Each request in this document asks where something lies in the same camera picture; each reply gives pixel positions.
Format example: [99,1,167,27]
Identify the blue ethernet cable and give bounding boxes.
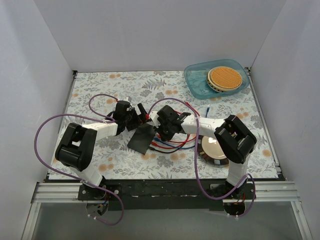
[152,104,211,150]

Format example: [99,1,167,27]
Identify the black ethernet cable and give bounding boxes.
[149,134,191,154]

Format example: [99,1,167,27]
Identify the black network switch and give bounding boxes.
[127,123,156,155]

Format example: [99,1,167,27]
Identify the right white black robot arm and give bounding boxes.
[149,105,257,200]

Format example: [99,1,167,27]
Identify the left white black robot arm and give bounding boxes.
[55,100,155,201]

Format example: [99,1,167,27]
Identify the floral patterned table mat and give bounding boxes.
[64,71,278,180]

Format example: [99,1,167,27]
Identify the dark rimmed beige plate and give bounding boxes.
[197,135,229,167]

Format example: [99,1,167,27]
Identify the blue plastic container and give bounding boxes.
[184,59,250,100]

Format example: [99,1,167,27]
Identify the orange woven round coaster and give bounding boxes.
[206,66,243,93]

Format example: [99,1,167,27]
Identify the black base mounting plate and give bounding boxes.
[77,178,257,211]

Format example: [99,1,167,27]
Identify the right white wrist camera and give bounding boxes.
[147,111,160,128]

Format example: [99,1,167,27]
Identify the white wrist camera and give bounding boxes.
[122,96,132,104]
[147,111,160,128]

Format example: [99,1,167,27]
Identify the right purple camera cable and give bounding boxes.
[147,97,257,218]

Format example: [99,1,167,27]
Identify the purple camera cable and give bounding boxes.
[147,97,257,218]
[33,93,125,225]

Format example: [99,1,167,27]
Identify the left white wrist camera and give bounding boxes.
[122,96,132,104]

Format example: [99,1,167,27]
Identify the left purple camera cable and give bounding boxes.
[33,93,125,225]

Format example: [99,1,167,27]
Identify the aluminium frame rail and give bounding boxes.
[31,181,301,203]

